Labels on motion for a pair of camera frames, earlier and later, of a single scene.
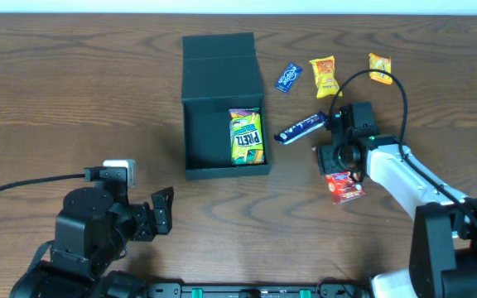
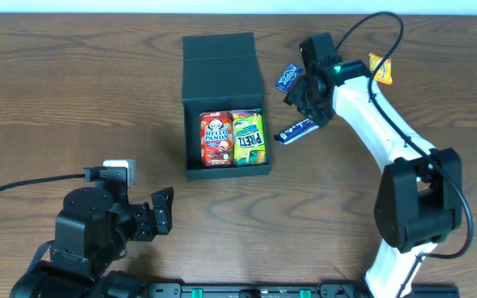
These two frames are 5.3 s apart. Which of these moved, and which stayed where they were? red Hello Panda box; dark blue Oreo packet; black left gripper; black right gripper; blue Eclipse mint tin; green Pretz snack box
Moved: black right gripper; red Hello Panda box
Stayed: green Pretz snack box; black left gripper; dark blue Oreo packet; blue Eclipse mint tin
